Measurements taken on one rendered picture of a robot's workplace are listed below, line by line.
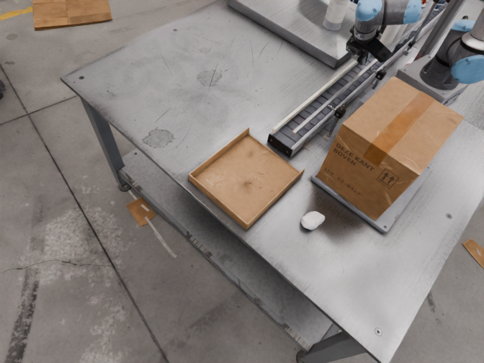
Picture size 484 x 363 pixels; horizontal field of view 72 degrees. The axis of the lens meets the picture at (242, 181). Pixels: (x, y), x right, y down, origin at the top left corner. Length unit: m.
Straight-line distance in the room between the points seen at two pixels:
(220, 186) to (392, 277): 0.60
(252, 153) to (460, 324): 1.52
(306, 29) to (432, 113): 0.82
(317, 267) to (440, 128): 0.53
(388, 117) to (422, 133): 0.10
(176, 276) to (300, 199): 0.96
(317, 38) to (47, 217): 1.72
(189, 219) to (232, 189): 0.67
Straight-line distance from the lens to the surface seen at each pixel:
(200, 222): 1.73
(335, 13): 1.74
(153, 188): 1.85
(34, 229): 2.18
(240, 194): 1.10
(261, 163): 1.18
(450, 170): 1.46
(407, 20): 1.28
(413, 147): 1.01
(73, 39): 3.27
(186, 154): 1.19
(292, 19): 1.79
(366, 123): 1.00
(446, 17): 1.72
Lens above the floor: 1.78
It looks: 57 degrees down
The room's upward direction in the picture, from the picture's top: 9 degrees clockwise
